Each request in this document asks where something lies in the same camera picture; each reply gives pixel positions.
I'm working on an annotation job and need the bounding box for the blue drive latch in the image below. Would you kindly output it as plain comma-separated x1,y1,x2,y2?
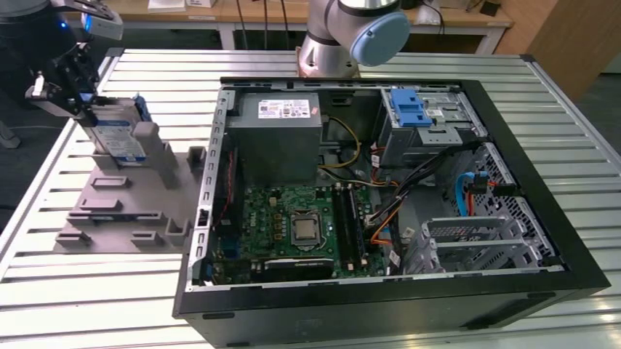
388,89,438,128

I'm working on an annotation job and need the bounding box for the black PC case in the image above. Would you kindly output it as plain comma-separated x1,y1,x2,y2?
172,76,611,348

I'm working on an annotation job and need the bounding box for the wooden cabinet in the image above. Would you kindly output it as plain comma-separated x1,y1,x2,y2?
494,0,621,103

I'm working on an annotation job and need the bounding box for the blue data wire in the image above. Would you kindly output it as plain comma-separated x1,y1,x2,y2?
454,172,491,218

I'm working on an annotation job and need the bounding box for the grey parts rack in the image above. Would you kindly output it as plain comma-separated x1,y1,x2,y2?
52,122,207,257

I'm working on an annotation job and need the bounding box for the green motherboard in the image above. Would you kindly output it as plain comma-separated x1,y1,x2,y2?
212,183,394,284

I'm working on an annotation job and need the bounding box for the yellow wire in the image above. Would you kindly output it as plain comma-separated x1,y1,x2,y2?
322,116,360,170

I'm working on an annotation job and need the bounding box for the silver CPU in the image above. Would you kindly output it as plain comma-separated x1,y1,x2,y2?
292,219,320,244

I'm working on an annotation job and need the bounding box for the metal disk bay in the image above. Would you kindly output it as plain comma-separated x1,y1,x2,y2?
419,216,557,274

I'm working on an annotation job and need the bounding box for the power wire with black plug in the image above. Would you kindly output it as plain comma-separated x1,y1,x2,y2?
486,181,519,198

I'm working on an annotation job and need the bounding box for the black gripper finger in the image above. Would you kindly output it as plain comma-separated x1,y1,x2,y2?
53,54,87,127
76,42,101,128

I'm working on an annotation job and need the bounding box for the hard disk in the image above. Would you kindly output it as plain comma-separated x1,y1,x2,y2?
76,93,152,164

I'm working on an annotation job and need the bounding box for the wooden desk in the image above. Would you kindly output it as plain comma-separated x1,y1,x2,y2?
115,0,515,55

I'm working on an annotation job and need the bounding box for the orange wire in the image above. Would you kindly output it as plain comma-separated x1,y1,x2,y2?
371,214,392,246

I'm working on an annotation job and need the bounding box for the black graphics card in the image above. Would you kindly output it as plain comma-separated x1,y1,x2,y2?
251,257,336,281

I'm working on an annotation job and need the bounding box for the silver drive cage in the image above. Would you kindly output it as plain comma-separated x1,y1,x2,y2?
378,87,489,170

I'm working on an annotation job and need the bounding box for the CPU socket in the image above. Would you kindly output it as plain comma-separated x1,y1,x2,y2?
287,209,324,252

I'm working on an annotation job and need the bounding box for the black cable bundle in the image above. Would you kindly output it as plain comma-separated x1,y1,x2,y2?
392,142,481,204

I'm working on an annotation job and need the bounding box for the thin black desk cable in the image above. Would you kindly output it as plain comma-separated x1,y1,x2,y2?
428,5,447,36

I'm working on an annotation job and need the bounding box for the grey metal foot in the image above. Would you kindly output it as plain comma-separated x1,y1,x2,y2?
0,119,21,150

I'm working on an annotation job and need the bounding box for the grey power supply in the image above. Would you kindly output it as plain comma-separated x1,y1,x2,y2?
225,92,324,185

